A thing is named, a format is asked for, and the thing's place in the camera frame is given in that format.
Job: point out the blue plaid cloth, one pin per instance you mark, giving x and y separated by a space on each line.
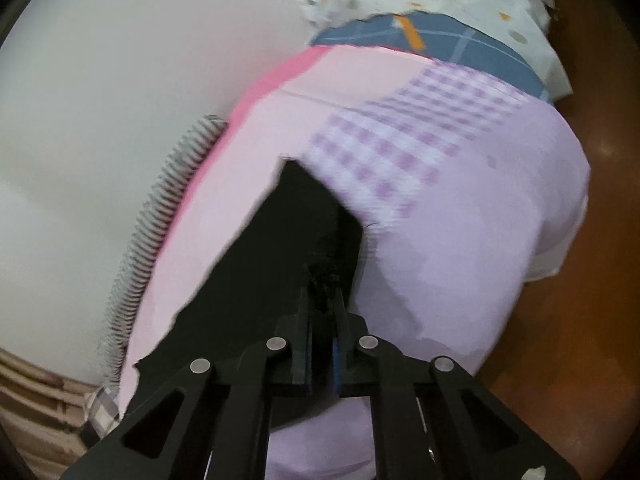
438 36

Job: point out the black pants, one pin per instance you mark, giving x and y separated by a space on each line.
258 279

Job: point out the pink purple checkered bedsheet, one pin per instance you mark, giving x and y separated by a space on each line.
466 188

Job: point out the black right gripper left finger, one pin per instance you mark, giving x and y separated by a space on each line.
210 421

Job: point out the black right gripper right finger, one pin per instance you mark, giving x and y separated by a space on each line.
432 419

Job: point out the plaid pillow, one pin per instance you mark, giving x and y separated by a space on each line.
101 410

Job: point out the beige striped curtain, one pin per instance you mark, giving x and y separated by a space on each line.
42 413

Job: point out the grey white striped blanket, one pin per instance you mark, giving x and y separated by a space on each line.
148 238

